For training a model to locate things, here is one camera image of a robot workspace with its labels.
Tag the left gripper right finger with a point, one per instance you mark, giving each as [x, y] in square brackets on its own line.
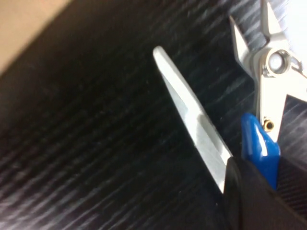
[292, 182]

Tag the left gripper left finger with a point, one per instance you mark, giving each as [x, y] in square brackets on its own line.
[251, 206]

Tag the open brown cardboard box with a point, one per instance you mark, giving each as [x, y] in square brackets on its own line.
[21, 26]

